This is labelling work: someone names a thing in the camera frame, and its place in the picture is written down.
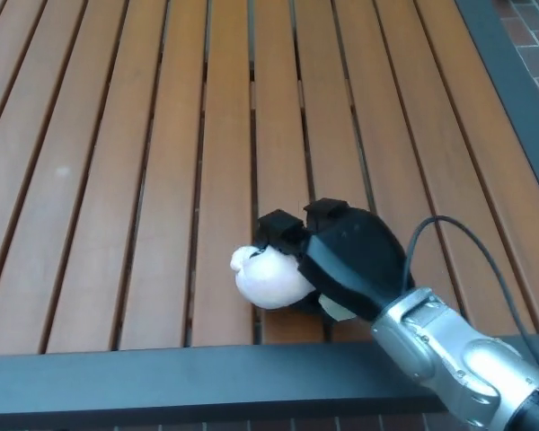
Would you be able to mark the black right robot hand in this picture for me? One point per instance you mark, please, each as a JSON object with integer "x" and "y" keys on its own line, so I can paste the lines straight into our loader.
{"x": 355, "y": 256}

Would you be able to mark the white plush dumpling toy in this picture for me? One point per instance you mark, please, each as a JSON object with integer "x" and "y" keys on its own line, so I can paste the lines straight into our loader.
{"x": 265, "y": 278}

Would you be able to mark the square wood slat table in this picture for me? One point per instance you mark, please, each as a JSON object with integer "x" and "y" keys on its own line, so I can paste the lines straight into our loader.
{"x": 139, "y": 157}

